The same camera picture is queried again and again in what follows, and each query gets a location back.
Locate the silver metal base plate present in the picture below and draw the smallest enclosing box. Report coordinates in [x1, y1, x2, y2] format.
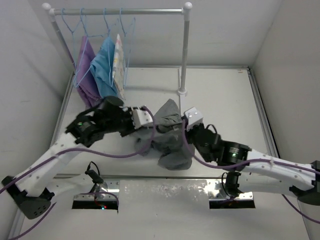
[72, 177, 256, 201]

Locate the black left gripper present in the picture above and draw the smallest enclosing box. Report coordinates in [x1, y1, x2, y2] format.
[106, 106, 144, 137]

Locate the empty blue wire hanger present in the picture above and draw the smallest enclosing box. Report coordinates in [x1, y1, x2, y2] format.
[119, 7, 136, 88]

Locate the grey t shirt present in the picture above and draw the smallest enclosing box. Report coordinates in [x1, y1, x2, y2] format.
[140, 99, 192, 171]

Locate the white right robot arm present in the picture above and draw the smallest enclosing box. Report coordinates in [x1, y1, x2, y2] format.
[182, 121, 320, 206]

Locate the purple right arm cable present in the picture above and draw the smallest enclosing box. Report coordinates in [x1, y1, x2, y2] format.
[181, 119, 320, 225]

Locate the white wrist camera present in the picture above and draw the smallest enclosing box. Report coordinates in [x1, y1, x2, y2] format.
[183, 107, 203, 132]
[132, 109, 153, 129]

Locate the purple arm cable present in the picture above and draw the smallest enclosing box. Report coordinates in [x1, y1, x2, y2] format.
[0, 106, 158, 240]
[181, 119, 320, 225]

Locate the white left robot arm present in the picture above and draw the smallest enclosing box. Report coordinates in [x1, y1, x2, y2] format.
[1, 96, 140, 220]

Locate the blue hanger with purple shirt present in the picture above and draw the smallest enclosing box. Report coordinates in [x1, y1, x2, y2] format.
[73, 7, 106, 88]

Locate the white patterned hanging shirt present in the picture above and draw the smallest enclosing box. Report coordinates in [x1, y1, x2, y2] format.
[112, 34, 125, 99]

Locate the purple hanging shirt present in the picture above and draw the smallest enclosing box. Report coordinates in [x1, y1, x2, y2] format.
[73, 36, 101, 109]

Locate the blue hanging shirt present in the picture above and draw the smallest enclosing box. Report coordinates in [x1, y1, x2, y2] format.
[90, 38, 118, 98]

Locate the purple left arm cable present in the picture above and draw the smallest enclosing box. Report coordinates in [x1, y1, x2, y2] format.
[0, 106, 158, 240]

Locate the white metal clothes rack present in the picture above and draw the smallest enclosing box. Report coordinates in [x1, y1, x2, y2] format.
[42, 2, 193, 112]

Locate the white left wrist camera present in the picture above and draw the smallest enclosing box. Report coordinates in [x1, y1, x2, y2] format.
[132, 109, 153, 129]

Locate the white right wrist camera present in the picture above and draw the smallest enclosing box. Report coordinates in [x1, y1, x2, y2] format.
[183, 107, 203, 132]

